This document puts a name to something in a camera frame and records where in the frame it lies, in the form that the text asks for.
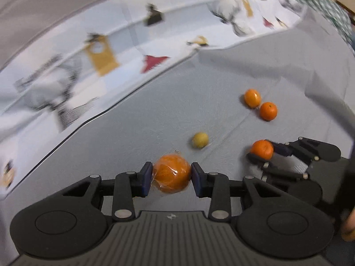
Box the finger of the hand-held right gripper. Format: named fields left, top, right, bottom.
left=246, top=153, right=309, bottom=185
left=272, top=137, right=341, bottom=162

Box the white printed cloth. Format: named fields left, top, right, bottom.
left=0, top=0, right=306, bottom=200

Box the person's right hand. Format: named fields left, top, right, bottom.
left=341, top=207, right=355, bottom=241

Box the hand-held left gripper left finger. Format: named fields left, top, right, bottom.
left=62, top=161, right=154, bottom=220

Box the plastic-wrapped orange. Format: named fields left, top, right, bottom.
left=151, top=152, right=192, bottom=194

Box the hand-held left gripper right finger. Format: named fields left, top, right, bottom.
left=191, top=162, right=281, bottom=221

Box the green jujube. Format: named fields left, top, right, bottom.
left=192, top=132, right=209, bottom=149

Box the small orange mandarin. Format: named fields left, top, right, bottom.
left=250, top=140, right=274, bottom=160
left=244, top=89, right=262, bottom=108
left=260, top=102, right=278, bottom=121

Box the plaid shirt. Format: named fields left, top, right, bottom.
left=286, top=0, right=355, bottom=49

